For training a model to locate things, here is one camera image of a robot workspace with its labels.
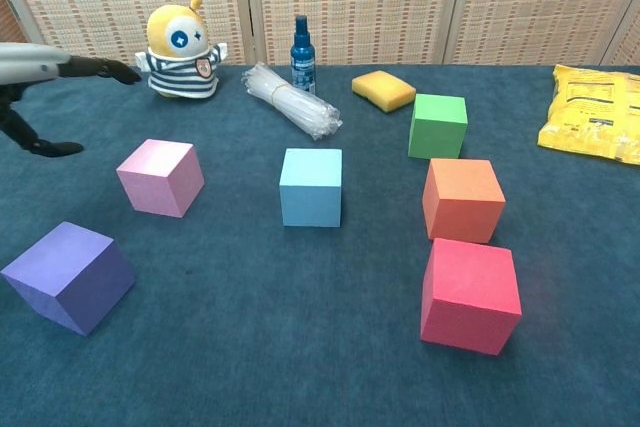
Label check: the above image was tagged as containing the yellow sponge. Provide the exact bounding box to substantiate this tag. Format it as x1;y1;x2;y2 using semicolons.
351;70;417;114

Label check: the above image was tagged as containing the yellow plush toy striped shirt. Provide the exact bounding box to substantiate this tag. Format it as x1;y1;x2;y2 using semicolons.
135;0;229;101

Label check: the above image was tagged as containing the yellow snack bag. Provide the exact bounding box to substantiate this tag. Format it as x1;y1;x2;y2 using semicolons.
537;63;640;166

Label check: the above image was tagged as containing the orange foam cube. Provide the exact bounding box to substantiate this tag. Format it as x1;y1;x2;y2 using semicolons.
421;157;507;245

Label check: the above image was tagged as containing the pink foam cube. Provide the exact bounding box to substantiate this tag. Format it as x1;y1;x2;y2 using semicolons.
115;138;206;219

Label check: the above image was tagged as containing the clear plastic bag bundle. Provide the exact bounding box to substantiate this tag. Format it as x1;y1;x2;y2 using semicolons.
241;61;344;142

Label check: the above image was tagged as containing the light blue foam cube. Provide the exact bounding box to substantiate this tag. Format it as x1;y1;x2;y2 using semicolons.
278;147;344;228

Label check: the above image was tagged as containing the purple foam cube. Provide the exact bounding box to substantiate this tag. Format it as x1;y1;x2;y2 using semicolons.
0;220;136;337

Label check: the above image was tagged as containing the green foam cube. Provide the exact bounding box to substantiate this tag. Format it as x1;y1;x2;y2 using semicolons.
407;93;469;160

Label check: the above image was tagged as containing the blue felt table cover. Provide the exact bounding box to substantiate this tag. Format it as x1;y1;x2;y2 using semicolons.
0;64;640;427

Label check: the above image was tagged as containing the blue spray bottle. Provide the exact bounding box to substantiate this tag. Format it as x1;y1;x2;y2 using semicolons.
290;14;317;96

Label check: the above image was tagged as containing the red foam cube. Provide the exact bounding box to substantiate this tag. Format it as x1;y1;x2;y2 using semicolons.
419;237;523;357

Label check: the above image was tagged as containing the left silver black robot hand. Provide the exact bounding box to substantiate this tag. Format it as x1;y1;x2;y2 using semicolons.
0;42;143;157

